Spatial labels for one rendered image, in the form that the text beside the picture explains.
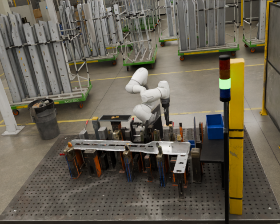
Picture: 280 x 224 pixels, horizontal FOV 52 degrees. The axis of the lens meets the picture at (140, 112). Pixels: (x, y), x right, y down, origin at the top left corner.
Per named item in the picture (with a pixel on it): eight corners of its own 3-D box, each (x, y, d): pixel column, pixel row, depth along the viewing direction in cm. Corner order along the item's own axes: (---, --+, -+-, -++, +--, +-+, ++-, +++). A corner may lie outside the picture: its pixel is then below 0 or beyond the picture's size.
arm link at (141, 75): (142, 107, 379) (150, 94, 384) (152, 112, 373) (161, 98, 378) (127, 78, 310) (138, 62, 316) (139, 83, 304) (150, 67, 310)
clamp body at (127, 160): (125, 182, 297) (119, 154, 282) (129, 175, 307) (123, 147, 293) (134, 183, 294) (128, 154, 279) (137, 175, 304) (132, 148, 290)
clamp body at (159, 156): (157, 186, 283) (153, 157, 269) (160, 179, 294) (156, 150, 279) (166, 187, 281) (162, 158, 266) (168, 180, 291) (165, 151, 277)
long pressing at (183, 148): (63, 150, 317) (62, 149, 316) (72, 139, 336) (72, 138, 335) (188, 155, 275) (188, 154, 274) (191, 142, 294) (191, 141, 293)
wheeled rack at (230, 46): (178, 62, 936) (173, 5, 863) (179, 54, 1024) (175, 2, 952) (239, 56, 894) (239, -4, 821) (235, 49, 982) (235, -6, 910)
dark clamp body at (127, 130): (127, 161, 331) (122, 132, 315) (130, 154, 343) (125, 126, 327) (136, 162, 328) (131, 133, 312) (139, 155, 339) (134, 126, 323)
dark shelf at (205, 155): (199, 162, 259) (199, 160, 258) (206, 118, 337) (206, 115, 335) (225, 164, 253) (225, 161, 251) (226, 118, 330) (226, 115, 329)
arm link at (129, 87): (129, 89, 300) (135, 79, 303) (120, 89, 315) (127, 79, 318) (137, 97, 307) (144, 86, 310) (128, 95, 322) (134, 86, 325)
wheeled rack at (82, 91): (9, 118, 692) (-18, 45, 620) (25, 102, 784) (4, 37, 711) (87, 109, 677) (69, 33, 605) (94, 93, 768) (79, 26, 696)
